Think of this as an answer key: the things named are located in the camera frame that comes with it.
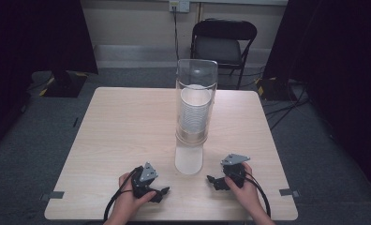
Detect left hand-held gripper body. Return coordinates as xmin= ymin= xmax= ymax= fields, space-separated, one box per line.
xmin=130 ymin=161 xmax=163 ymax=200

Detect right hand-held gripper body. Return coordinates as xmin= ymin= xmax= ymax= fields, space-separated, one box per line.
xmin=220 ymin=153 xmax=251 ymax=189

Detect white paper cup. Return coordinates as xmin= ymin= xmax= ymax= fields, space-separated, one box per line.
xmin=173 ymin=142 xmax=204 ymax=175

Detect clear plastic cup dispenser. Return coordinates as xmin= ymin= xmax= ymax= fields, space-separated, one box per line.
xmin=173 ymin=58 xmax=219 ymax=148

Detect person's right hand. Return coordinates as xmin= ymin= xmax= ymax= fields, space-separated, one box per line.
xmin=224 ymin=161 xmax=261 ymax=215

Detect person's left hand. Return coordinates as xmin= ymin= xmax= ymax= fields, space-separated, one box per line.
xmin=117 ymin=171 xmax=158 ymax=218

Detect grey tape strip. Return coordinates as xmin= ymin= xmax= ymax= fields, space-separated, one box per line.
xmin=39 ymin=190 xmax=66 ymax=202
xmin=278 ymin=187 xmax=301 ymax=198

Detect stack of white paper cups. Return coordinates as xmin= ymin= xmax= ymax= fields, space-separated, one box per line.
xmin=177 ymin=83 xmax=213 ymax=136

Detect black stand base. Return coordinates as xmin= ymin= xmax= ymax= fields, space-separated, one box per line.
xmin=38 ymin=70 xmax=90 ymax=98
xmin=254 ymin=76 xmax=300 ymax=102

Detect black folding chair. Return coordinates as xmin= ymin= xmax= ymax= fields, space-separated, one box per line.
xmin=189 ymin=18 xmax=259 ymax=91

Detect black curtain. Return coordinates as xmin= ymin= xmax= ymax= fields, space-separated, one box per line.
xmin=262 ymin=0 xmax=371 ymax=201
xmin=0 ymin=0 xmax=99 ymax=158

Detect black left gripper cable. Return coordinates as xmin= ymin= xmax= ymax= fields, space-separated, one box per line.
xmin=103 ymin=166 xmax=144 ymax=222

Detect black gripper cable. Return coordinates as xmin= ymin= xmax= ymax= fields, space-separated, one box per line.
xmin=103 ymin=166 xmax=144 ymax=222
xmin=233 ymin=171 xmax=272 ymax=218

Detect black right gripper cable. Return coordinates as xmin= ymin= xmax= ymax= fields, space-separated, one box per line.
xmin=233 ymin=171 xmax=272 ymax=218

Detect black floor cables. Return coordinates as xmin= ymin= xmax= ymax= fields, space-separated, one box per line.
xmin=261 ymin=82 xmax=314 ymax=131

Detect black power cable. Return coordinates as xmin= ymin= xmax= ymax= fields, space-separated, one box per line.
xmin=171 ymin=6 xmax=181 ymax=62

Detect white wall socket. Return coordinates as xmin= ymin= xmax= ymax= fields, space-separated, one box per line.
xmin=169 ymin=0 xmax=191 ymax=14

